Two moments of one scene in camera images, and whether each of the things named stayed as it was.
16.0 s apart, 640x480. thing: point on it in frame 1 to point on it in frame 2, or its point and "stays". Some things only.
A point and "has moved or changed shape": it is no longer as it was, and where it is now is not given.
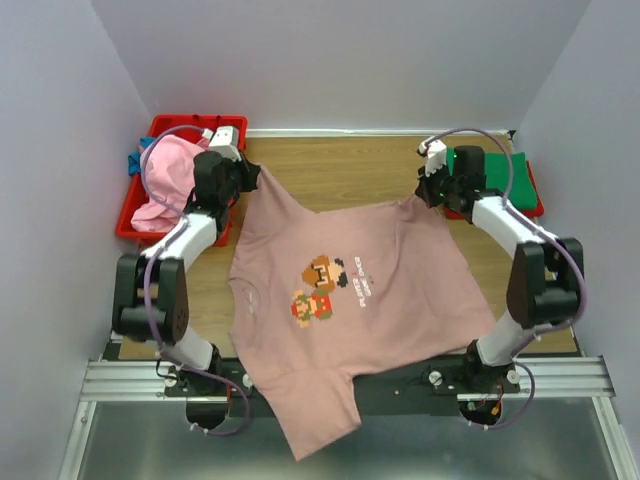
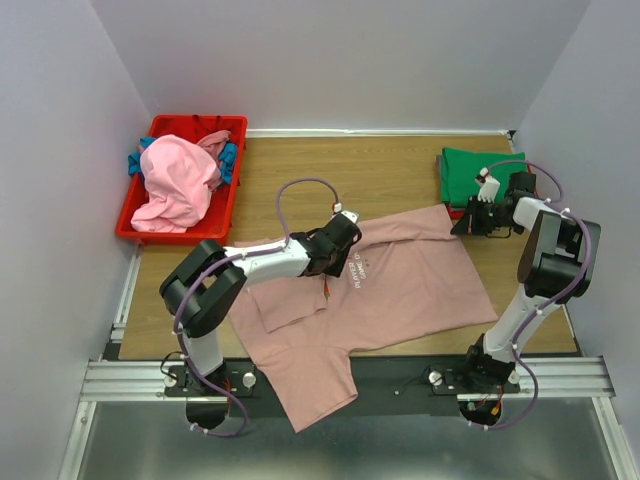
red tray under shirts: (539, 211) stays
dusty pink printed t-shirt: (322, 299) has moved or changed shape
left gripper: (250, 175) to (336, 269)
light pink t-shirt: (169, 174) stays
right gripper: (423, 188) to (469, 225)
